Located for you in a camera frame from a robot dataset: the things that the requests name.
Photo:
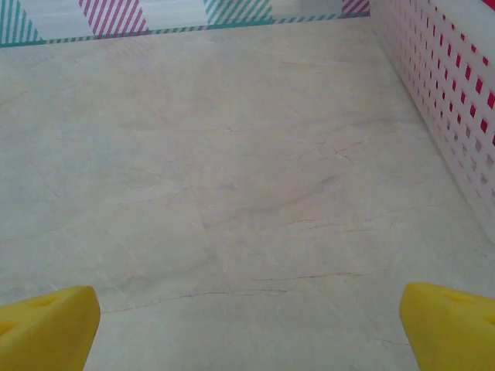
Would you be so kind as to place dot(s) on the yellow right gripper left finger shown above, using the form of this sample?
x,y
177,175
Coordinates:
x,y
46,328

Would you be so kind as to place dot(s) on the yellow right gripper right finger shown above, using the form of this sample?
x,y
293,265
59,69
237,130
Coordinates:
x,y
452,332

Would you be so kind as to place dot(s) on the red t-shirt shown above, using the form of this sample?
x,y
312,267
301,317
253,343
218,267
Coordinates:
x,y
479,86

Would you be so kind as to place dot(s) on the white perforated plastic basket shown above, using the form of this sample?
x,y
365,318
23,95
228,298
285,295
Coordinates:
x,y
425,73

